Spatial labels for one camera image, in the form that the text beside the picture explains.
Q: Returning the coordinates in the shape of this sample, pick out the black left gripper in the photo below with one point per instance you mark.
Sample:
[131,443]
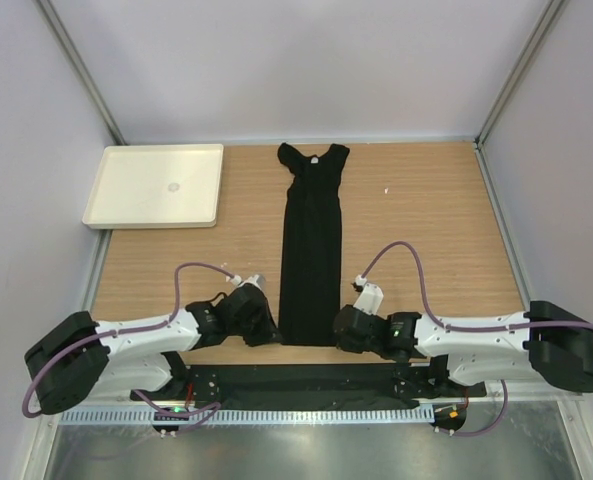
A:
[269,332]

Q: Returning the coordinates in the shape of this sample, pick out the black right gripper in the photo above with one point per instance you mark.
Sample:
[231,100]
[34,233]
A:
[348,345]

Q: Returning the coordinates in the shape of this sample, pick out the black tank top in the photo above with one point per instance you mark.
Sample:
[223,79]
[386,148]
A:
[310,284]

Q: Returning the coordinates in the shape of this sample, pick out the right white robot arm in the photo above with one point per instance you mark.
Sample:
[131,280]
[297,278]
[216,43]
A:
[544,343]

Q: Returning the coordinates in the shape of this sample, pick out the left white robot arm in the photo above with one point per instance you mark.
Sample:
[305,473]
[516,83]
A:
[84,359]

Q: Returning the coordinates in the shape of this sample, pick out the white plastic tray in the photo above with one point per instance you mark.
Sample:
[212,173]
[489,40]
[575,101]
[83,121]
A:
[156,187]

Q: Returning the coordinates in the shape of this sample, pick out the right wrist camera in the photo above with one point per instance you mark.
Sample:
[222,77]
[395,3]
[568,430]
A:
[370,296]

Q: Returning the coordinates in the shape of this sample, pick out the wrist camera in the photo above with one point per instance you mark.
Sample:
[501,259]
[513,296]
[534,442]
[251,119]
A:
[256,280]
[370,296]

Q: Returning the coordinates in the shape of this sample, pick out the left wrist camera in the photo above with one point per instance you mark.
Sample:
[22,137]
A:
[256,280]

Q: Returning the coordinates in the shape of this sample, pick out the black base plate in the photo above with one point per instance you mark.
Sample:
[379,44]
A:
[313,387]

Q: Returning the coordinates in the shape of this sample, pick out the slotted cable duct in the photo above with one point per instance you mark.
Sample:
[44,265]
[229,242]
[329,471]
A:
[144,415]

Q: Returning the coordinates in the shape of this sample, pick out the aluminium rail front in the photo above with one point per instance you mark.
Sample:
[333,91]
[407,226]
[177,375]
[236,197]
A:
[493,389]

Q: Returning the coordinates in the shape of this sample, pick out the left aluminium frame post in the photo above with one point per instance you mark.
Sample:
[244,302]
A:
[59,31]

